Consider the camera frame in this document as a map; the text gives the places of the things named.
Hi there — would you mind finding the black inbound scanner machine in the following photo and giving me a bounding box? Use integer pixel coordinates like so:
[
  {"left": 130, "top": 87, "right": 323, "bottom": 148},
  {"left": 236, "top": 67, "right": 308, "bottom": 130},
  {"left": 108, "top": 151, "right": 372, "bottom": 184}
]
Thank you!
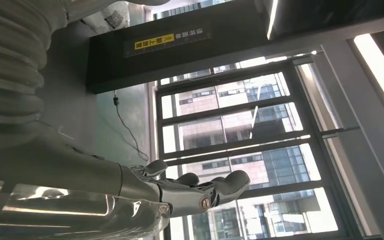
[{"left": 36, "top": 0, "right": 384, "bottom": 163}]

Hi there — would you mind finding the black yellow label sticker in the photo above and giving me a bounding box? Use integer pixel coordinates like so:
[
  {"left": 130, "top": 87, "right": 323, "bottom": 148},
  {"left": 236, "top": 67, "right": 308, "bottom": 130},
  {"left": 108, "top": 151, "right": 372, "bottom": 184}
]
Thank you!
[{"left": 123, "top": 28, "right": 213, "bottom": 59}]

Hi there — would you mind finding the dark framed glass window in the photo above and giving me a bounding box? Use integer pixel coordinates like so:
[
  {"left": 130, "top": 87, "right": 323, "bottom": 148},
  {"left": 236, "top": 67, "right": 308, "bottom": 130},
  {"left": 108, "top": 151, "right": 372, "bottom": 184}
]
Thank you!
[{"left": 150, "top": 54, "right": 365, "bottom": 240}]

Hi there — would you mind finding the ceiling light strip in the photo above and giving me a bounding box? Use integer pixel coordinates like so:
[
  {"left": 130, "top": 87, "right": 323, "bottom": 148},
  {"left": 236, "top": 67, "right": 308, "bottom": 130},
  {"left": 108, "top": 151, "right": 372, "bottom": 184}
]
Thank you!
[{"left": 353, "top": 33, "right": 384, "bottom": 126}]

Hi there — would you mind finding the thin black machine cable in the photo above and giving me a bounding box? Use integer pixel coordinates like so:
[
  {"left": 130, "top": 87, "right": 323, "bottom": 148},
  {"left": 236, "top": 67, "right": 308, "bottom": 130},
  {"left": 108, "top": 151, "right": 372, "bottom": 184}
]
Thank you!
[{"left": 112, "top": 89, "right": 150, "bottom": 163}]

